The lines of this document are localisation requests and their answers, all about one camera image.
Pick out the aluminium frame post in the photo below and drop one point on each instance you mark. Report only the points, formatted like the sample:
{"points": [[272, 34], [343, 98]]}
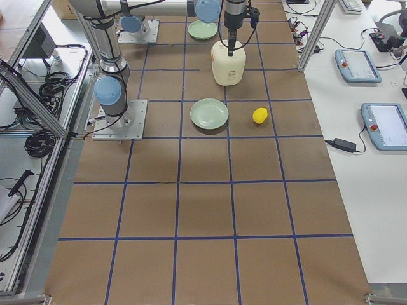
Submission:
{"points": [[319, 25]]}

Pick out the green plate middle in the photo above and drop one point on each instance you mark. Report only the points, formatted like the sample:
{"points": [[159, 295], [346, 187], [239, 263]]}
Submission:
{"points": [[209, 114]]}

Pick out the green plate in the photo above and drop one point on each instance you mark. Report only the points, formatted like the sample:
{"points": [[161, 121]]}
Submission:
{"points": [[202, 31], [209, 114]]}

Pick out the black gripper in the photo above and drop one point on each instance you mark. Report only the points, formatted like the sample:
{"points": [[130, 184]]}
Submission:
{"points": [[233, 19]]}

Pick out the brown paper mat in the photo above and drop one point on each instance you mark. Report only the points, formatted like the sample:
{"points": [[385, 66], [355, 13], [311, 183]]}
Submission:
{"points": [[243, 214]]}

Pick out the blue teach pendant two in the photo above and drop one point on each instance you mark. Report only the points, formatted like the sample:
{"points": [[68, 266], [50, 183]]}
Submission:
{"points": [[386, 125]]}

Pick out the blue teach pendant one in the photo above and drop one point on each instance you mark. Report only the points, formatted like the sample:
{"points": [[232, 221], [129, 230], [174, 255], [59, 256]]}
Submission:
{"points": [[357, 66]]}

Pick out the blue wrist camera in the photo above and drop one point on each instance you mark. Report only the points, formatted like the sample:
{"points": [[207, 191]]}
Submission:
{"points": [[254, 17]]}

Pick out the cream rice cooker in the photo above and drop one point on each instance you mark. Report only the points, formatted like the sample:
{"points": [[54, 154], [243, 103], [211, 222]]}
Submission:
{"points": [[227, 70]]}

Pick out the yellow lemon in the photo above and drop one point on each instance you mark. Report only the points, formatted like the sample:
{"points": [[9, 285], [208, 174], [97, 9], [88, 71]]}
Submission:
{"points": [[260, 115]]}

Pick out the black power adapter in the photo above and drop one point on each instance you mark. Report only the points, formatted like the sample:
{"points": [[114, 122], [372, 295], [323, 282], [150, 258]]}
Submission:
{"points": [[344, 145]]}

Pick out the green plate far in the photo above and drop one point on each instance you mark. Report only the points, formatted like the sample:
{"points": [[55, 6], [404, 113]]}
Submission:
{"points": [[202, 31]]}

